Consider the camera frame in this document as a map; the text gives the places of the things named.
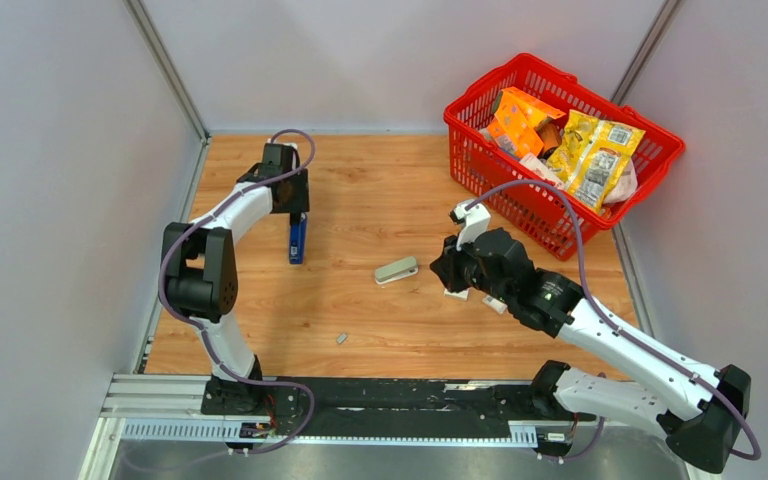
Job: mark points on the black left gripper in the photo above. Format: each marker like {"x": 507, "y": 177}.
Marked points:
{"x": 301, "y": 201}

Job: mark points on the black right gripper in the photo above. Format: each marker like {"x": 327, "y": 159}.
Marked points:
{"x": 445, "y": 267}

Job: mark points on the grey white stapler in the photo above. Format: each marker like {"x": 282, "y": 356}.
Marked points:
{"x": 397, "y": 270}

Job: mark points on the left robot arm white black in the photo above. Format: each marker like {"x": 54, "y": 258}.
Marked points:
{"x": 198, "y": 283}

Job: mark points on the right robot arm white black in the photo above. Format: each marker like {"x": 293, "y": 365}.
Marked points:
{"x": 697, "y": 409}

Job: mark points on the white staple box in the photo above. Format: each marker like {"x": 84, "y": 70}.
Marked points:
{"x": 461, "y": 295}

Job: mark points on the red plastic shopping basket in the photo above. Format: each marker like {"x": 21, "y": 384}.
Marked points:
{"x": 551, "y": 218}

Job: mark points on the white bread package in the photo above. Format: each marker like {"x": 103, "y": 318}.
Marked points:
{"x": 540, "y": 174}

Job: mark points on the orange carton box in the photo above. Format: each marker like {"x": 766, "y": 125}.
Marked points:
{"x": 517, "y": 120}

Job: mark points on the yellow crisps bag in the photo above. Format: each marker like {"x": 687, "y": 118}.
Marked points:
{"x": 603, "y": 162}

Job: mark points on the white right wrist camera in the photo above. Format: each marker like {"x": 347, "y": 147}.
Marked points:
{"x": 473, "y": 219}

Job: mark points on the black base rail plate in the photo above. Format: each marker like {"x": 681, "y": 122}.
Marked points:
{"x": 385, "y": 407}

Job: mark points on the aluminium slotted rail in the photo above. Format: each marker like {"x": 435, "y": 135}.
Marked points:
{"x": 167, "y": 407}

